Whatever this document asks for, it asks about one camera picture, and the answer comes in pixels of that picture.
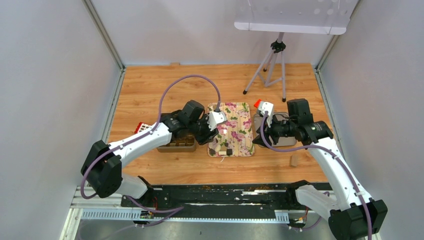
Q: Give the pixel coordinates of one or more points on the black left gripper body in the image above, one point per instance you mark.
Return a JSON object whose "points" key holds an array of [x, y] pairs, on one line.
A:
{"points": [[201, 132]]}

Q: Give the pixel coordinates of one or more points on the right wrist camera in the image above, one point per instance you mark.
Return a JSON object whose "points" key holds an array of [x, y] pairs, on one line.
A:
{"points": [[266, 108]]}

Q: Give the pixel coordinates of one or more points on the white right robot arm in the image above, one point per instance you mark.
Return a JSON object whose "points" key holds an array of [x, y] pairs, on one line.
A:
{"points": [[353, 213]]}

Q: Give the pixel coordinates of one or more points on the grey metal tin lid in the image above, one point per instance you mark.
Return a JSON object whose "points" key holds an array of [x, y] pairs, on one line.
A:
{"points": [[279, 116]]}

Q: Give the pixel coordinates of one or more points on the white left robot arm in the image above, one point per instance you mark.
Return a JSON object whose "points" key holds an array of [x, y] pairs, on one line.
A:
{"points": [[103, 166]]}

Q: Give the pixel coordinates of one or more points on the gold chocolate tin box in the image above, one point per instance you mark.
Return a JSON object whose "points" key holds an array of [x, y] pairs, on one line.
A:
{"points": [[185, 144]]}

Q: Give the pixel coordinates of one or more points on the dark ridged square chocolate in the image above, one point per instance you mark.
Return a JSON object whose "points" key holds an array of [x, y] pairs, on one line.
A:
{"points": [[229, 152]]}

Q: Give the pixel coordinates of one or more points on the small red block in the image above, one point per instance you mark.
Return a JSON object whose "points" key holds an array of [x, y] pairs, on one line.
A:
{"points": [[257, 103]]}

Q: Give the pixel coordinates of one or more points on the white overhead light panel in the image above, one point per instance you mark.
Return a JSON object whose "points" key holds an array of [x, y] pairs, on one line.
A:
{"points": [[323, 17]]}

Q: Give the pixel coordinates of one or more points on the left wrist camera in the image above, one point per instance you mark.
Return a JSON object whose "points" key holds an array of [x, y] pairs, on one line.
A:
{"points": [[215, 119]]}

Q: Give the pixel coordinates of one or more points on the white tripod stand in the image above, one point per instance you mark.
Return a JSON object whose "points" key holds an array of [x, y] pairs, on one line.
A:
{"points": [[266, 68]]}

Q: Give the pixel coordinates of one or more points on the red white grid object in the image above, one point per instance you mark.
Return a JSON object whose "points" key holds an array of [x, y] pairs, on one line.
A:
{"points": [[142, 127]]}

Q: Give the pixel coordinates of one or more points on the small wooden block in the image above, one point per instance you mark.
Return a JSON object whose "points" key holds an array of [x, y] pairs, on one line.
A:
{"points": [[294, 160]]}

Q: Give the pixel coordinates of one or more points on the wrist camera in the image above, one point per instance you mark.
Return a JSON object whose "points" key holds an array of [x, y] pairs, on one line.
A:
{"points": [[266, 108], [215, 119]]}

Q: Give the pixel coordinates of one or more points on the floral patterned tray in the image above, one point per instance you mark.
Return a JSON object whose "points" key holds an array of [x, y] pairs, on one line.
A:
{"points": [[236, 133]]}

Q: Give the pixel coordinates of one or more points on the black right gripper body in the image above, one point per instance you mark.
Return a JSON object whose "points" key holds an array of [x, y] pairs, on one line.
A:
{"points": [[282, 129]]}

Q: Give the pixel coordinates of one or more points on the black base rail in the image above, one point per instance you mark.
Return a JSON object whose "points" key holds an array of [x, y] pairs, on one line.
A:
{"points": [[267, 203]]}

